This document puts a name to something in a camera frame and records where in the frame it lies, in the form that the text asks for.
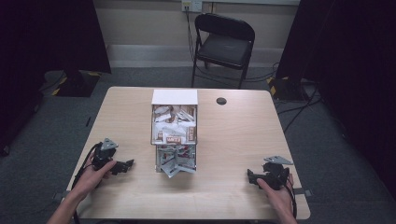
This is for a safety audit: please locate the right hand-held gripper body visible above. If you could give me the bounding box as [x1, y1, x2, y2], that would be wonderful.
[262, 155, 294, 191]

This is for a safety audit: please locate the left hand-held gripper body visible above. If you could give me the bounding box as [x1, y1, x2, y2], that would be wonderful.
[91, 137, 120, 172]

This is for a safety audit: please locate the person's right hand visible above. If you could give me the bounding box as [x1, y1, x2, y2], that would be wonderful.
[256, 173, 295, 217]

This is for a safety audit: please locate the person's left hand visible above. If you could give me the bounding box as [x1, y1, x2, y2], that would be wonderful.
[71, 154, 118, 201]

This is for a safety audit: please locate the small grey open box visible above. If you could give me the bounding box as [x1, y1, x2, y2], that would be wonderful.
[154, 144, 198, 179]

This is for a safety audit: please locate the pile of silver packets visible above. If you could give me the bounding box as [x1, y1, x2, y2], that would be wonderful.
[156, 145, 197, 179]

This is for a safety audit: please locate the pile of white brown packets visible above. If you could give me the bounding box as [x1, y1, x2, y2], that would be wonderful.
[152, 105, 197, 145]

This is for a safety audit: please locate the black yellow-striped stand base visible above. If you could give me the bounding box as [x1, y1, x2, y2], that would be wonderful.
[266, 76, 310, 103]
[55, 70, 102, 98]

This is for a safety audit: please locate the white cardboard box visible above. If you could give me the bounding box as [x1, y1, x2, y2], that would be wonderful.
[150, 89, 199, 147]

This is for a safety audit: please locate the dark curtain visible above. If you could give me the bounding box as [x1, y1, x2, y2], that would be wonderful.
[0, 0, 112, 157]
[275, 0, 396, 200]

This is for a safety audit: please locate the black folding chair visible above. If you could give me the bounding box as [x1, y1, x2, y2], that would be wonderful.
[191, 12, 256, 90]

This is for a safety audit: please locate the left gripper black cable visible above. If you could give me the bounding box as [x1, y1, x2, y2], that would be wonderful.
[70, 142, 105, 224]

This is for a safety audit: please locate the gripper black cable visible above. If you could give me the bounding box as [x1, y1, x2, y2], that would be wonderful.
[70, 142, 105, 224]
[281, 180, 299, 219]

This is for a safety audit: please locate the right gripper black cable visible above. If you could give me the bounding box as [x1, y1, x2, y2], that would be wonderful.
[281, 180, 299, 219]

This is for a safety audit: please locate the grey table bracket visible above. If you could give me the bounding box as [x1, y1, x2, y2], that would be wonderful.
[293, 188, 314, 198]
[51, 190, 71, 203]

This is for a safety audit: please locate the black floor cable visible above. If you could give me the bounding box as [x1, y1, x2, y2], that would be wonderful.
[276, 83, 324, 134]

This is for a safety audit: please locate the white wall socket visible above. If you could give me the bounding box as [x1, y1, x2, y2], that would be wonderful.
[180, 0, 204, 14]

